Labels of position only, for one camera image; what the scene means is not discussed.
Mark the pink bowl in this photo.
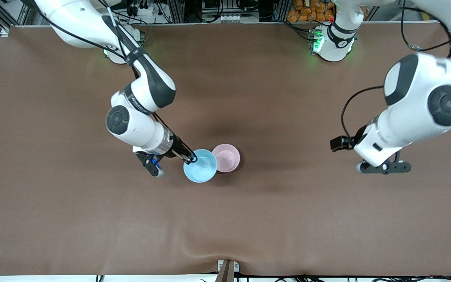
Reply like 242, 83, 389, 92
211, 144, 241, 173

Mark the black electronics rack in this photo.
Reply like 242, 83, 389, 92
180, 0, 289, 22

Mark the brown table mat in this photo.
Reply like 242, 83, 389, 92
0, 23, 451, 277

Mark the white connector strip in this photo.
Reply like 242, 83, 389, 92
217, 14, 246, 23

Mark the metal bracket with post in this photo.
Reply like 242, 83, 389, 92
217, 260, 240, 282

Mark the blue bowl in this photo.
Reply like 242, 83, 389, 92
183, 149, 218, 183

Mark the bag of orange buns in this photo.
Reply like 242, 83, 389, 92
287, 0, 336, 23

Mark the white power strip with plugs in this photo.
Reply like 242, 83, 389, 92
126, 0, 161, 17

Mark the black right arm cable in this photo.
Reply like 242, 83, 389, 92
30, 0, 198, 163

